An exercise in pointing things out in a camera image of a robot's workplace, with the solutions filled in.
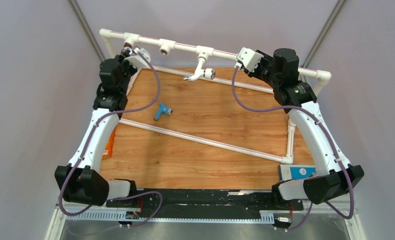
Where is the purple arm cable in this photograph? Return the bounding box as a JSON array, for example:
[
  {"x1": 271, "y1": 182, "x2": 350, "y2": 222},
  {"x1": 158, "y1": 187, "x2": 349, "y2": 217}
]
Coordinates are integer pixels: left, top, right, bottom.
[
  {"x1": 58, "y1": 51, "x2": 164, "y2": 228},
  {"x1": 231, "y1": 65, "x2": 355, "y2": 231}
]

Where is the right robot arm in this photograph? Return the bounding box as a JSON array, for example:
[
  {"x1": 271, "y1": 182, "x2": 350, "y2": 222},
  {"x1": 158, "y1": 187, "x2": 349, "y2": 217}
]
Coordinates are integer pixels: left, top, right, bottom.
[{"x1": 236, "y1": 47, "x2": 365, "y2": 210}]

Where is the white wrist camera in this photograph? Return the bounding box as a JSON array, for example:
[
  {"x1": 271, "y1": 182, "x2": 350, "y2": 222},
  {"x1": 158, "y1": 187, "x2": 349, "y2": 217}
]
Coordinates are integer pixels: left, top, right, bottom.
[
  {"x1": 235, "y1": 47, "x2": 264, "y2": 73},
  {"x1": 124, "y1": 47, "x2": 151, "y2": 70}
]

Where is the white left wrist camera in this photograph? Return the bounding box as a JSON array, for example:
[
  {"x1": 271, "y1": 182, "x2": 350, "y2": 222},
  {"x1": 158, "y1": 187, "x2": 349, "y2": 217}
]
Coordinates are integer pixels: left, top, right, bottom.
[{"x1": 124, "y1": 47, "x2": 151, "y2": 70}]

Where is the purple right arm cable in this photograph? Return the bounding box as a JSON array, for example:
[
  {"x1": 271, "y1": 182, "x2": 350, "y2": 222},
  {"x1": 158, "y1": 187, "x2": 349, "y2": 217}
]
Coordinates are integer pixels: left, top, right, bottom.
[{"x1": 231, "y1": 65, "x2": 355, "y2": 231}]

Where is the brown water faucet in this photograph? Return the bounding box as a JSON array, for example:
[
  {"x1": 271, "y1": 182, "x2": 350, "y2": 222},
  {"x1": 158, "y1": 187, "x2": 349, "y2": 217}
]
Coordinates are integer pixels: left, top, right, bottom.
[{"x1": 120, "y1": 42, "x2": 133, "y2": 58}]

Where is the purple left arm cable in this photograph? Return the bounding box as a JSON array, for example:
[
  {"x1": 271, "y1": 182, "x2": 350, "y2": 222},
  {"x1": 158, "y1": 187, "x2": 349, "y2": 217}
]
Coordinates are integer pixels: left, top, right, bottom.
[{"x1": 58, "y1": 51, "x2": 164, "y2": 228}]

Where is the orange razor package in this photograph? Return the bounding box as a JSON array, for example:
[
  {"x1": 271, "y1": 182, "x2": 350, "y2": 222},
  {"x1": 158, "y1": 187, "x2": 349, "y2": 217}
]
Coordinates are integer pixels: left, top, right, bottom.
[{"x1": 102, "y1": 129, "x2": 116, "y2": 159}]

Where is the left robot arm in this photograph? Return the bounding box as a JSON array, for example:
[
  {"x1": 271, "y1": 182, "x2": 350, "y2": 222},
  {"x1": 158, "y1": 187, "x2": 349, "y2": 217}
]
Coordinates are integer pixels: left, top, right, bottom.
[{"x1": 54, "y1": 54, "x2": 146, "y2": 208}]

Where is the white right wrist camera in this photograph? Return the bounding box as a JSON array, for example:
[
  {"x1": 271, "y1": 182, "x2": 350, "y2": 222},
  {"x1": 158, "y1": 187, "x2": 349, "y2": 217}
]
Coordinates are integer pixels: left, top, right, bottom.
[{"x1": 235, "y1": 47, "x2": 264, "y2": 73}]

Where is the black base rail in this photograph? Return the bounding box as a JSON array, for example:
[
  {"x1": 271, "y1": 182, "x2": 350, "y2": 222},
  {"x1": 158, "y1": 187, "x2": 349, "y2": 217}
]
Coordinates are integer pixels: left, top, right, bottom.
[{"x1": 106, "y1": 188, "x2": 304, "y2": 220}]

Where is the blue white box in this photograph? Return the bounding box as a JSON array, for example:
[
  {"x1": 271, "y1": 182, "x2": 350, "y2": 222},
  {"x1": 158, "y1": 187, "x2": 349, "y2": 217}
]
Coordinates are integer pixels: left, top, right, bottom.
[{"x1": 277, "y1": 164, "x2": 317, "y2": 181}]

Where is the white PVC pipe frame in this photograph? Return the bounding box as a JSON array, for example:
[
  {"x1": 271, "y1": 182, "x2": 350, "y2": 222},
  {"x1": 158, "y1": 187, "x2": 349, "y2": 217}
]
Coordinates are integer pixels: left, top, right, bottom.
[{"x1": 99, "y1": 28, "x2": 332, "y2": 164}]

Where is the blue water faucet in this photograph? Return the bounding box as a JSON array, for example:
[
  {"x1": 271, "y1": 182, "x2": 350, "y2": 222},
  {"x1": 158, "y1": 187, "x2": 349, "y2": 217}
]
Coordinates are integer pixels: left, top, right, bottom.
[{"x1": 153, "y1": 102, "x2": 173, "y2": 121}]

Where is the white water faucet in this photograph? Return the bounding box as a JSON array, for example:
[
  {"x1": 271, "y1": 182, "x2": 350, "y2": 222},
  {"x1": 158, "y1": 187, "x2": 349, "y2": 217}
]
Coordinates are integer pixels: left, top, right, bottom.
[{"x1": 183, "y1": 57, "x2": 216, "y2": 82}]

